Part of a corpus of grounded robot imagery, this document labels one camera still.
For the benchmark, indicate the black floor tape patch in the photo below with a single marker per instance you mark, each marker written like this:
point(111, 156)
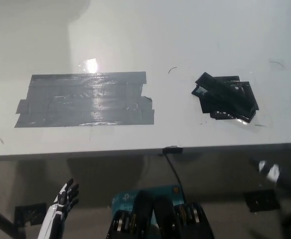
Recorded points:
point(31, 214)
point(262, 201)

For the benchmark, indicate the teal router box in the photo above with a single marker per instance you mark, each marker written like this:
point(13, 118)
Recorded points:
point(125, 199)

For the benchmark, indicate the black ribbed robot torso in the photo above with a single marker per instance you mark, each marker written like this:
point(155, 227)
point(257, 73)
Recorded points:
point(160, 219)

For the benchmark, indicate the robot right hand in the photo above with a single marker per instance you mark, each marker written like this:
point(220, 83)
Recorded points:
point(270, 172)

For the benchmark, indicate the small black tape piece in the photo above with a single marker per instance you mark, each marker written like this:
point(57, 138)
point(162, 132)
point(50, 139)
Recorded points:
point(172, 150)

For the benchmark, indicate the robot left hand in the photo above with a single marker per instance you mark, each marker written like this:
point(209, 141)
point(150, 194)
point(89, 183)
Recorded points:
point(60, 199)

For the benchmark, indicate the grey duct tape patch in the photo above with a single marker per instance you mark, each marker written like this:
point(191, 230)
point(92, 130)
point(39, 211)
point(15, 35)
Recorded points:
point(85, 99)

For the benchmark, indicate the black table leg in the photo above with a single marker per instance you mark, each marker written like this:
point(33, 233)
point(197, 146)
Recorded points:
point(3, 219)

